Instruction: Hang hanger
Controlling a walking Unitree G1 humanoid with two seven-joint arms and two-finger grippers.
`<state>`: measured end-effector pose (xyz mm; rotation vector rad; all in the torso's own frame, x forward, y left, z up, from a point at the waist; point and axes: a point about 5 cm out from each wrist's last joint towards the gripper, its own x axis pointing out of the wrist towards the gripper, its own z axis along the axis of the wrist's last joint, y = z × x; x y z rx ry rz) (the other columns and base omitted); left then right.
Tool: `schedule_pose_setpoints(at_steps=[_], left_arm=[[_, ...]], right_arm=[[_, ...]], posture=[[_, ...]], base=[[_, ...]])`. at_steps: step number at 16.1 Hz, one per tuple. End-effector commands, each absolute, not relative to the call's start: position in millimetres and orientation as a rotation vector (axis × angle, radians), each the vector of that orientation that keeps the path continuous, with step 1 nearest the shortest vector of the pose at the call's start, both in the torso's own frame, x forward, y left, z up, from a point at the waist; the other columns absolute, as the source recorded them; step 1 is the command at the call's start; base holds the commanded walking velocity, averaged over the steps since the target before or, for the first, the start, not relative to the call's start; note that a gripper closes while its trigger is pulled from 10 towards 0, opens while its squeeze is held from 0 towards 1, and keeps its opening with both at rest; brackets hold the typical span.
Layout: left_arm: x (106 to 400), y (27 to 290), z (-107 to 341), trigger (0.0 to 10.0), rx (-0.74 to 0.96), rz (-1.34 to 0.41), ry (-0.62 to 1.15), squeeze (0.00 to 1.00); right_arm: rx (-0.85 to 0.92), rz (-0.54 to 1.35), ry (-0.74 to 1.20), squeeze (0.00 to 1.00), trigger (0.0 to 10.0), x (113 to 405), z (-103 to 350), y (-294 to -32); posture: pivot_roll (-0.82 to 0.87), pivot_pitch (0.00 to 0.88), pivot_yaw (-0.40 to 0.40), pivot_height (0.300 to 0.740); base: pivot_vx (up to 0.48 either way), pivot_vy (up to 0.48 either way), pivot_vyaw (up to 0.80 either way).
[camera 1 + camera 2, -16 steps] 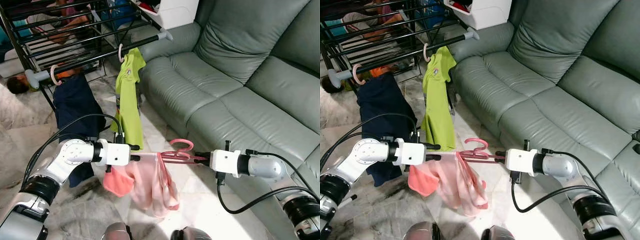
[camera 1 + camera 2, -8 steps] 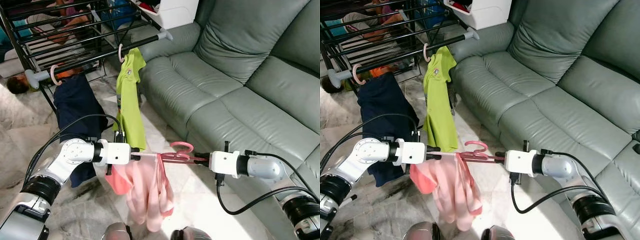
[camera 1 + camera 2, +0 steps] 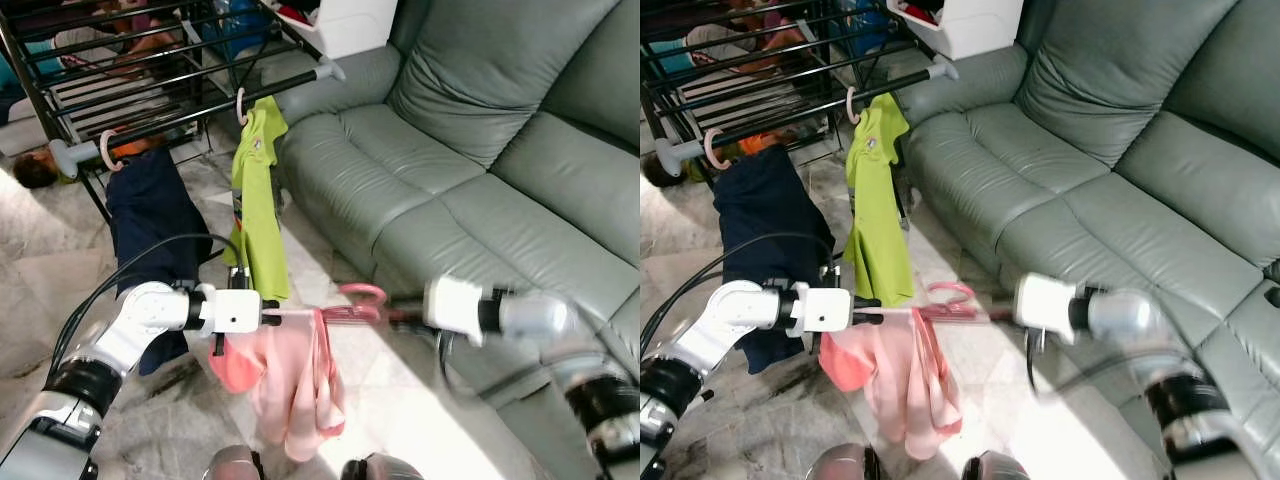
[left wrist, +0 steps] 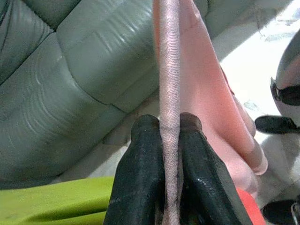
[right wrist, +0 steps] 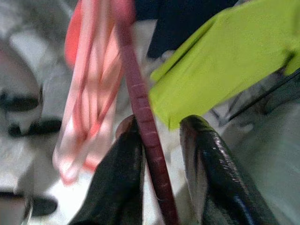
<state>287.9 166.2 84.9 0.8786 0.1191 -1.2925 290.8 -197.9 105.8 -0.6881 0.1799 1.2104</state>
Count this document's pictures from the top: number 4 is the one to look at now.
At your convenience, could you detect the yellow green garment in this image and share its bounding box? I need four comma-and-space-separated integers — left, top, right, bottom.
0, 177, 115, 225

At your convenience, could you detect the pink garment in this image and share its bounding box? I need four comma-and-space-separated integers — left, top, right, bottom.
178, 0, 269, 195

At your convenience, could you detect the orange red cloth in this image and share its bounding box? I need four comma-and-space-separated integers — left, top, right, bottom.
235, 187, 267, 225

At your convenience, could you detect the grey leather sofa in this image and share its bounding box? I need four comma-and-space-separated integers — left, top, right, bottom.
0, 0, 256, 190

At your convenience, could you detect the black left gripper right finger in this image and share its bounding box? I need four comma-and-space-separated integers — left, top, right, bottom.
179, 112, 253, 225

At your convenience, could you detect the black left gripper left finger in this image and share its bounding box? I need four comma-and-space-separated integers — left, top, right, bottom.
103, 114, 166, 225

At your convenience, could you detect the pink clothes hanger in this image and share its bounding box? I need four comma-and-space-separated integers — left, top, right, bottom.
152, 0, 182, 225

